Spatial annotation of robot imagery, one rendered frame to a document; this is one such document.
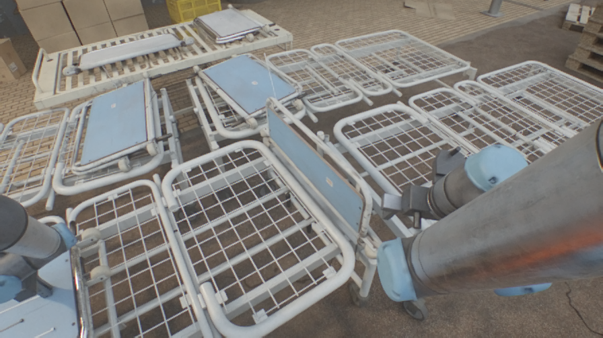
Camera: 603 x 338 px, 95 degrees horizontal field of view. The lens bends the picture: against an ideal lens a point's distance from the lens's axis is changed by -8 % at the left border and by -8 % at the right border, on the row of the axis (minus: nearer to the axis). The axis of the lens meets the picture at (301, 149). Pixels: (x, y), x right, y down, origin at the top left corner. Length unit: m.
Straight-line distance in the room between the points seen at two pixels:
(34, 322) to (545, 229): 1.27
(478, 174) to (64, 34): 4.19
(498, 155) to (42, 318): 1.27
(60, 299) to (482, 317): 1.71
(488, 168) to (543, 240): 0.25
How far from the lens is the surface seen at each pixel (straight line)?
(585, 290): 2.14
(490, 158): 0.46
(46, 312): 1.28
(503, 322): 1.81
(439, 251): 0.31
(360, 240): 1.18
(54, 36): 4.30
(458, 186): 0.50
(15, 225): 0.66
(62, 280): 1.30
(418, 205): 0.59
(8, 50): 4.89
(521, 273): 0.25
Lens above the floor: 1.49
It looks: 41 degrees down
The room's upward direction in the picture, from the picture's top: 2 degrees counter-clockwise
